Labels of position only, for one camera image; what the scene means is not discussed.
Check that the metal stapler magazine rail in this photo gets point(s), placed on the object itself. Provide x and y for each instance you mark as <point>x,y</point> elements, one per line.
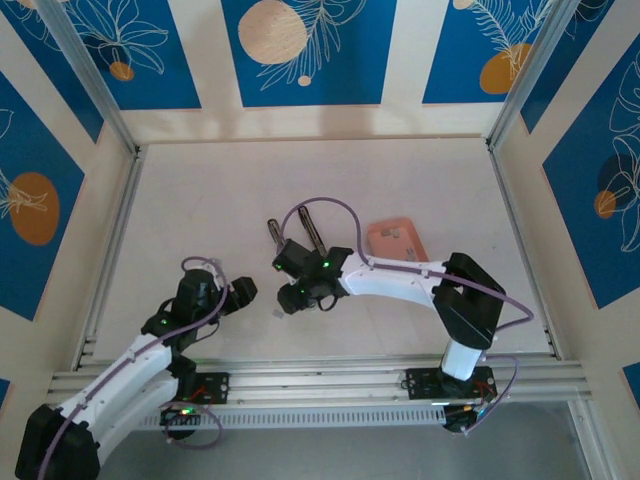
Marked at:
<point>275,230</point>

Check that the aluminium table side rail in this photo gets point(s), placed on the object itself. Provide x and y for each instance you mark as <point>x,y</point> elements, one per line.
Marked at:
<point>126,190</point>
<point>506,200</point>

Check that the black stapler body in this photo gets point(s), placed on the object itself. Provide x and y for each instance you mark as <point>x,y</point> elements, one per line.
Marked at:
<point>310,227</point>

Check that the aluminium frame post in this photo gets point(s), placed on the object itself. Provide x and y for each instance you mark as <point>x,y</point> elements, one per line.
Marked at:
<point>528,75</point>
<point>593,450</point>
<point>97,85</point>

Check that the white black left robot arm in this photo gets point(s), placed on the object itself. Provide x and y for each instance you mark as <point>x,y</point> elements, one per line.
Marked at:
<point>125,377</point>

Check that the pink plastic tray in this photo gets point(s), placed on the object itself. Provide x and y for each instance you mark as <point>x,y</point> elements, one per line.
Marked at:
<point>395,245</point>

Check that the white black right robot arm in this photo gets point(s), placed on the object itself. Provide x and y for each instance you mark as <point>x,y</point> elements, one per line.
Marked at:
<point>390,285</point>

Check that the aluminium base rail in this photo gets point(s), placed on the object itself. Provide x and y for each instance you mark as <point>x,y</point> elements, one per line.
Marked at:
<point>320,380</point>

